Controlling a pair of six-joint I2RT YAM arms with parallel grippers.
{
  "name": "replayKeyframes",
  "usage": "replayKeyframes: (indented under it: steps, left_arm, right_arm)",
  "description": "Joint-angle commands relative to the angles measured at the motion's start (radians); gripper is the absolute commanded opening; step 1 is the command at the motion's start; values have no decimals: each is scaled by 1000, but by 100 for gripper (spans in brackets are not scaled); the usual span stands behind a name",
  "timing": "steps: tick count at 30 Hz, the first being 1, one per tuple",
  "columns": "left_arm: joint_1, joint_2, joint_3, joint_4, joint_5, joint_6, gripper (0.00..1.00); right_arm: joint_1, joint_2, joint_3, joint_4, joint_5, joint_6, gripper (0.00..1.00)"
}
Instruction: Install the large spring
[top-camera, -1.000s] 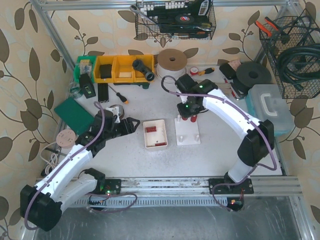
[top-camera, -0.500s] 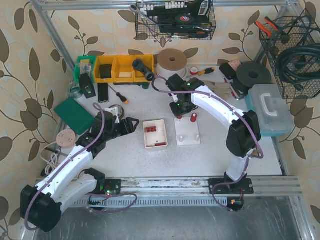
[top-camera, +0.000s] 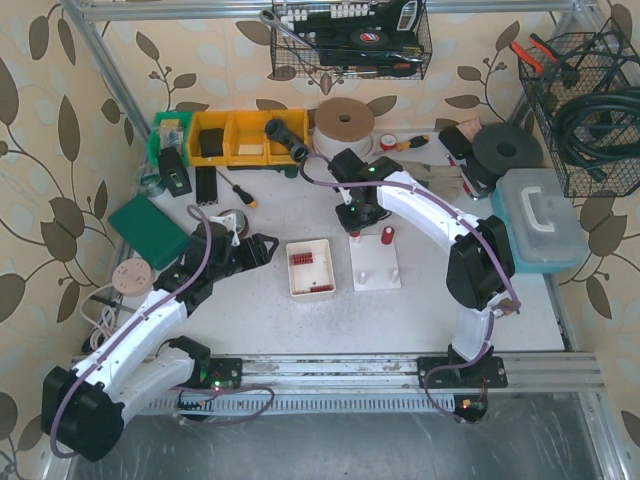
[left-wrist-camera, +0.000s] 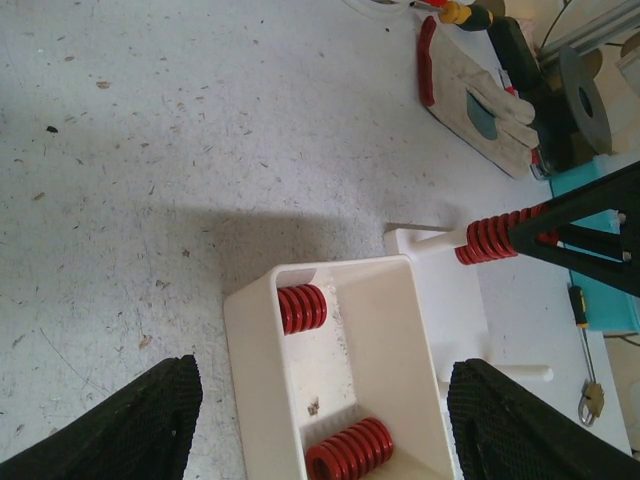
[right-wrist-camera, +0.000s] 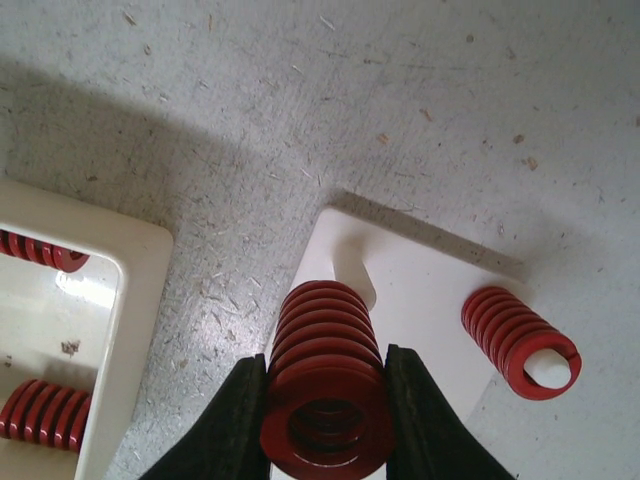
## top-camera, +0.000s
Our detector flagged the brown tape roll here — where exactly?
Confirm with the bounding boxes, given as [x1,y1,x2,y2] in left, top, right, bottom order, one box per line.
[219,209,250,239]

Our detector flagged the white parts tray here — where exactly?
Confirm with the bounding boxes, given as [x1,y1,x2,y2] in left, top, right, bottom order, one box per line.
[286,239,336,302]

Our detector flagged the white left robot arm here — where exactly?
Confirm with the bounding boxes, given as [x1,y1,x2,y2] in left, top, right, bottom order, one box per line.
[40,223,279,461]

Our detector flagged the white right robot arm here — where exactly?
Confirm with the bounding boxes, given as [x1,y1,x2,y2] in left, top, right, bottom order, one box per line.
[326,149,521,362]

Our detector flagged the red spring in tray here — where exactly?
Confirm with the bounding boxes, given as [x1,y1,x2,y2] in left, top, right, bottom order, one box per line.
[291,252,313,266]
[310,284,334,293]

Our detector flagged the red white tape roll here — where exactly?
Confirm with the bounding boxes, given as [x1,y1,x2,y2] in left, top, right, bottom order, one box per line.
[379,133,397,151]

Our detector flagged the beige work glove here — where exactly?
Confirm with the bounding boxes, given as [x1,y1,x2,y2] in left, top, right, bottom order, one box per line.
[399,161,464,203]

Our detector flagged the black aluminium extrusion profile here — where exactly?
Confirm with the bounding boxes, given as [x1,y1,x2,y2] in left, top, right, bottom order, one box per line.
[195,167,218,206]

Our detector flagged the yellow black small screwdriver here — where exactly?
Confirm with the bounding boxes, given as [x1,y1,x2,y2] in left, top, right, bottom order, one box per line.
[395,135,430,152]

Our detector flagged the black green battery box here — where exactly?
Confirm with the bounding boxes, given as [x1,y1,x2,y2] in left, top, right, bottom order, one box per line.
[158,147,192,197]

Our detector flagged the round beige power socket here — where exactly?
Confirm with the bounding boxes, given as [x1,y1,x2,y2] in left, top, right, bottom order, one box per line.
[111,257,155,297]

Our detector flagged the black sanding block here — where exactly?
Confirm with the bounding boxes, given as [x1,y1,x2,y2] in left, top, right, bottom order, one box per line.
[438,126,473,160]

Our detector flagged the yellow storage bin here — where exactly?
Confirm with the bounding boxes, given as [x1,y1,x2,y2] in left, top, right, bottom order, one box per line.
[187,109,310,168]

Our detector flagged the black box in bin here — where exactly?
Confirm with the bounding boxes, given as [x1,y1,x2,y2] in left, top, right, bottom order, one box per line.
[198,128,224,157]

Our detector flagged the black pipe fitting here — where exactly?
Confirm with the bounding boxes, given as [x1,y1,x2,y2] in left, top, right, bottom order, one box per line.
[265,118,310,163]

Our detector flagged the clear glass jar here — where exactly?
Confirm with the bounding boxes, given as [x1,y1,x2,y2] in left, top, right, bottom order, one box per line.
[139,165,165,198]

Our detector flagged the hammer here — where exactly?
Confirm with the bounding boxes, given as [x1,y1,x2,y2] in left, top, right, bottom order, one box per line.
[89,295,136,313]

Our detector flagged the green storage bin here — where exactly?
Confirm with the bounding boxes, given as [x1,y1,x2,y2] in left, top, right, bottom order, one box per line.
[147,112,193,166]

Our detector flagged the black rubber disc spool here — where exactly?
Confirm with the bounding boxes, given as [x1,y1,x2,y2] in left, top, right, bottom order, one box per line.
[466,123,544,188]

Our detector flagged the black electrical tape roll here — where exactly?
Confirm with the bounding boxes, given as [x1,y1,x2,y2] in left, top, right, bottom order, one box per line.
[349,29,389,50]

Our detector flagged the clear teal toolbox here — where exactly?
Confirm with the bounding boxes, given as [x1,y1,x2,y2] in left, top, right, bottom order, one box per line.
[490,168,589,274]

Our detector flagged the white peg base plate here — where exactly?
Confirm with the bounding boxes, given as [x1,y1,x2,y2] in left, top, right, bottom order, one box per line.
[349,232,402,292]

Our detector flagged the black yellow handled screwdriver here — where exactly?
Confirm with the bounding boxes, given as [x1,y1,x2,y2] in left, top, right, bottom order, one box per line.
[217,169,258,208]

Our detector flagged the white cable spool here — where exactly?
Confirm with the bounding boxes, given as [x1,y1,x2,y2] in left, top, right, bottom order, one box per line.
[312,97,375,158]

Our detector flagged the red handled tool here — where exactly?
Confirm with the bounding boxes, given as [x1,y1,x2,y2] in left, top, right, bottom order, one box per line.
[446,154,491,201]

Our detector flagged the white coiled cord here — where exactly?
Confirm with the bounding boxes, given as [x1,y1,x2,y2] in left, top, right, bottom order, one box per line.
[79,284,124,354]

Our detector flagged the black wire basket centre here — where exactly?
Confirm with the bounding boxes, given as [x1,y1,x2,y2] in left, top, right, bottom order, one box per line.
[259,1,432,83]

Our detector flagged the black wire basket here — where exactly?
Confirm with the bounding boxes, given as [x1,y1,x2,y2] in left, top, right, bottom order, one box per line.
[518,30,639,198]
[259,1,432,83]

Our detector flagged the orange handled pliers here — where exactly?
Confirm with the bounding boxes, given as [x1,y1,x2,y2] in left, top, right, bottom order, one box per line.
[509,33,559,75]

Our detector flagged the black coiled hose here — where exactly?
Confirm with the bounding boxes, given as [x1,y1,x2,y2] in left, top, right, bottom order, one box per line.
[552,87,640,169]

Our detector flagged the black wire basket right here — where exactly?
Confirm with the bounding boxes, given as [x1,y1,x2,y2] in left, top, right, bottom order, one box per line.
[518,30,639,198]

